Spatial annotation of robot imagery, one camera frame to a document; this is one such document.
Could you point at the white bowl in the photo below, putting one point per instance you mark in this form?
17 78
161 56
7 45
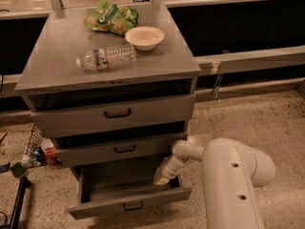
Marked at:
144 38

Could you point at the clear plastic water bottle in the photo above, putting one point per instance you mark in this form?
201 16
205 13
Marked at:
107 58

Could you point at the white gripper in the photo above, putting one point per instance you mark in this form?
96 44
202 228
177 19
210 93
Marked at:
166 170

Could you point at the grey top drawer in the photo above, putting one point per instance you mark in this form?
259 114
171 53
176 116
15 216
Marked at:
114 116

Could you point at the wire basket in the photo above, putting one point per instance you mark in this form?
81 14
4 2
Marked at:
34 141

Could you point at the grey middle drawer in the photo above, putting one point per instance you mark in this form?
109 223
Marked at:
116 150

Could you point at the green snack bag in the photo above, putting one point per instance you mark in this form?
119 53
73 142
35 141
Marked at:
111 17

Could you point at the black stand leg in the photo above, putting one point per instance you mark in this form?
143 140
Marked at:
23 185

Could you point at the grey bottom drawer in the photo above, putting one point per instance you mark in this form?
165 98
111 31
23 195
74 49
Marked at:
124 185

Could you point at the grey drawer cabinet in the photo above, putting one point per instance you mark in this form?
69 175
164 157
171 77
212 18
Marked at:
51 79

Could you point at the grey drawer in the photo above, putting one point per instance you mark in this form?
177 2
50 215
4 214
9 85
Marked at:
124 185
114 116
116 150

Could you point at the white small bottle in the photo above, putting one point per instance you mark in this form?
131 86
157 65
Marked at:
26 161

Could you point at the blue can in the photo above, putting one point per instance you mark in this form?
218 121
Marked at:
38 157

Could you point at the green sponge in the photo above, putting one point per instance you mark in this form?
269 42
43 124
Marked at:
18 170

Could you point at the grey barrier rail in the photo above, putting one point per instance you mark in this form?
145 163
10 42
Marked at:
236 62

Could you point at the red snack packet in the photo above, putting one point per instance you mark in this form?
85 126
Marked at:
49 152

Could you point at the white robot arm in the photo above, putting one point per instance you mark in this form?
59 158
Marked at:
231 171

